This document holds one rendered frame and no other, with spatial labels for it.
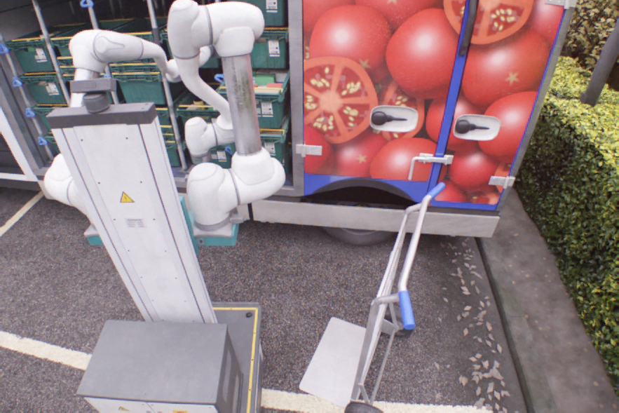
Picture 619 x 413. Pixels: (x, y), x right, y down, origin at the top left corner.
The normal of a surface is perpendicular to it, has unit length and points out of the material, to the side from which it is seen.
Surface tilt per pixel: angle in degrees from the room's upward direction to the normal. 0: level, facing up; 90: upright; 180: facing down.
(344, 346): 0
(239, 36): 85
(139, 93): 98
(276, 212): 90
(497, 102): 90
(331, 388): 0
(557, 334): 8
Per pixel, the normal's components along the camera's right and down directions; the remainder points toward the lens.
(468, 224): -0.12, 0.58
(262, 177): 0.51, 0.30
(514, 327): 0.00, -0.81
